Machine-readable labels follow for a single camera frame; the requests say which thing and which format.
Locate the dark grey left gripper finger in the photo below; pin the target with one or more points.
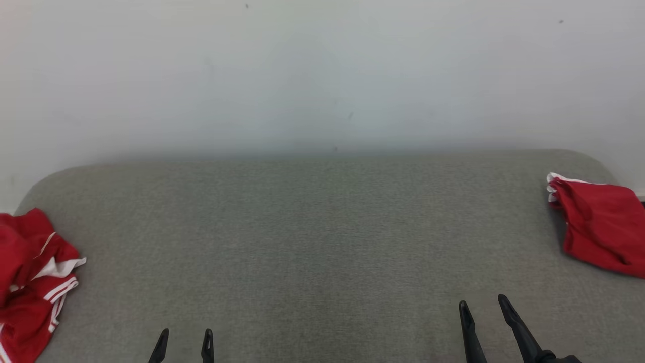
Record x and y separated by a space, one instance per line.
207 350
160 349

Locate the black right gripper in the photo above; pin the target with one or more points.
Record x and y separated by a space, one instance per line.
557 358

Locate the red garment thin white stripes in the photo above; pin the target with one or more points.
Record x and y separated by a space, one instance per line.
25 302

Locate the red garment broad white bands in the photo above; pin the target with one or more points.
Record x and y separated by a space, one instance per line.
604 227

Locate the grey fabric sofa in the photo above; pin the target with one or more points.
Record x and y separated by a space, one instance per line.
322 242

